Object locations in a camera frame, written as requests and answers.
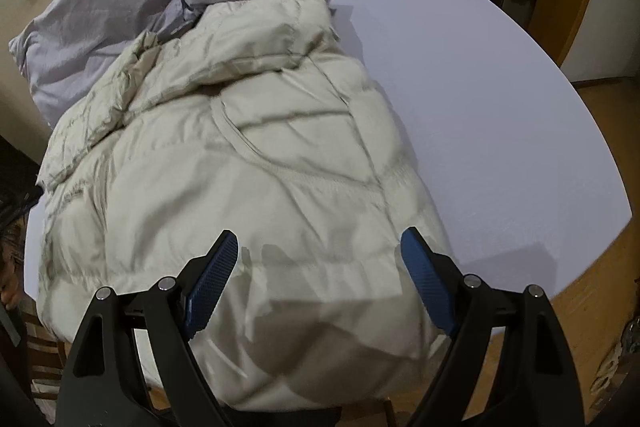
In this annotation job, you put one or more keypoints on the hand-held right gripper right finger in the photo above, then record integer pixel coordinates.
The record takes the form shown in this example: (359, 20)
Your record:
(425, 277)

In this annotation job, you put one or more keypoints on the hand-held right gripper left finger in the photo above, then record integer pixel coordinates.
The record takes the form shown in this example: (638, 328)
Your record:
(212, 279)

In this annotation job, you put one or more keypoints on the cream puffer jacket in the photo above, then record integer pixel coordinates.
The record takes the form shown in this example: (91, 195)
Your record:
(225, 147)

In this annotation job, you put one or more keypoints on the wooden chair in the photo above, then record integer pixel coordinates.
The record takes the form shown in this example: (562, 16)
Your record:
(47, 357)

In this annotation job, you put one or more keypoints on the bed with lavender sheet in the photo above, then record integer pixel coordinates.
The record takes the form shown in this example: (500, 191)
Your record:
(475, 107)

